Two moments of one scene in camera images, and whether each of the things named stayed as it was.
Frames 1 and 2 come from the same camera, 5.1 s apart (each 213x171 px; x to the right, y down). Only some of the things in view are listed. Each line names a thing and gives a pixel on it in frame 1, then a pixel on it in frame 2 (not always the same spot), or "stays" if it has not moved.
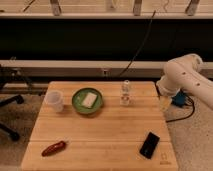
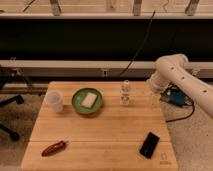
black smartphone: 149,145 stays
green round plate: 87,101 stays
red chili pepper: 54,148 stays
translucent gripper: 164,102 -> 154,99
